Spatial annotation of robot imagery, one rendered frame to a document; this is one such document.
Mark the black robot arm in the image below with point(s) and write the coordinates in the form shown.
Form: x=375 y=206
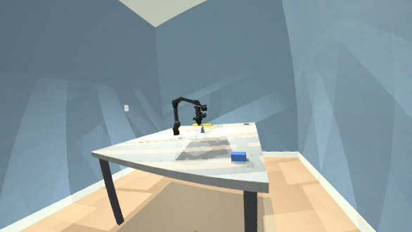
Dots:
x=197 y=109

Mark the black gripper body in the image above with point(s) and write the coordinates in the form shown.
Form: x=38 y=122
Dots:
x=197 y=116

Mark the blue rectangular block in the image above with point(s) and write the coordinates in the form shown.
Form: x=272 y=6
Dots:
x=238 y=156

